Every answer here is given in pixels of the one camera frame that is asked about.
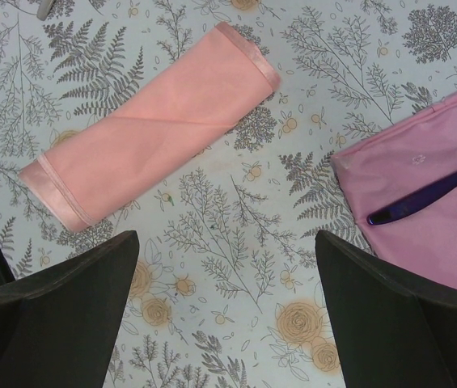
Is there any purple plastic knife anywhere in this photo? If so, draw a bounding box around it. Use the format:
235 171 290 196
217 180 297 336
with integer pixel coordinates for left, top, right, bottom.
366 171 457 226

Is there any pink rose placemat cloth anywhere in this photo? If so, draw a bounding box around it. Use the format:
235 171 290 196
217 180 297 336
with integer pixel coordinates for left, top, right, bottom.
331 92 457 289

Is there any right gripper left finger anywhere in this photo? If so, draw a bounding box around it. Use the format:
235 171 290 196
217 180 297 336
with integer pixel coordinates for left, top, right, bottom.
0 230 138 387

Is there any salmon pink cloth napkin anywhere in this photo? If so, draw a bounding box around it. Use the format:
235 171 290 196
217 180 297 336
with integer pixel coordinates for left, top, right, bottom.
19 23 280 232

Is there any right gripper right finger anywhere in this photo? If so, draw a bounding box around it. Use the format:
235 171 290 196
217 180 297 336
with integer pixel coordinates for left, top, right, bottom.
315 230 457 387

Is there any floral tablecloth mat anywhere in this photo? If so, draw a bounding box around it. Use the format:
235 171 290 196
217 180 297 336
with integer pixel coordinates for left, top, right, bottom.
0 1 457 387

